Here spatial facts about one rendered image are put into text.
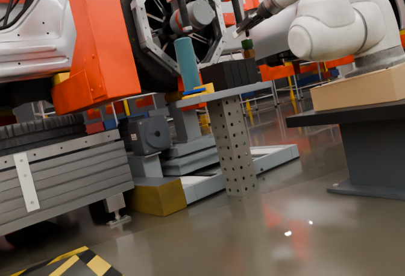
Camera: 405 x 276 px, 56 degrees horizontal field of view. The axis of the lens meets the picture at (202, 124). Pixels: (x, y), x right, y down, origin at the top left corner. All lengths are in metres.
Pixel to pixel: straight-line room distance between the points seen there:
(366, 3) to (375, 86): 0.28
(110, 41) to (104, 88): 0.20
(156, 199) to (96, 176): 0.27
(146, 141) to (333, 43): 1.00
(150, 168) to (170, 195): 0.34
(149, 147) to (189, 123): 0.35
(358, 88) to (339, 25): 0.21
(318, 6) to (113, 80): 0.86
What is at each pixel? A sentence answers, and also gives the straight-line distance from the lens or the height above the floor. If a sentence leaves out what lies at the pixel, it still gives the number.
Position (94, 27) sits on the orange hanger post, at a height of 0.81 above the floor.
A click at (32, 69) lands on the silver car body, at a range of 2.08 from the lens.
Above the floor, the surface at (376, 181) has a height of 0.03.
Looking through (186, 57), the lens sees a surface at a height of 0.64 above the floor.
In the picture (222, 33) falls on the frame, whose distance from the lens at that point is 2.18.
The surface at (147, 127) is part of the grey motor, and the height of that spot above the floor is 0.36.
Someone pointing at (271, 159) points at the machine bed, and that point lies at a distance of 2.02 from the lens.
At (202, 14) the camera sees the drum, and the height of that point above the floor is 0.84.
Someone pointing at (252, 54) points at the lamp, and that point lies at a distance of 1.80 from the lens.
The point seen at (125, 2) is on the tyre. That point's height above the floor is 0.98.
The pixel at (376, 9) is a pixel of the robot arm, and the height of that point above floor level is 0.59.
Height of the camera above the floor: 0.42
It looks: 3 degrees down
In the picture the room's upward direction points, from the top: 13 degrees counter-clockwise
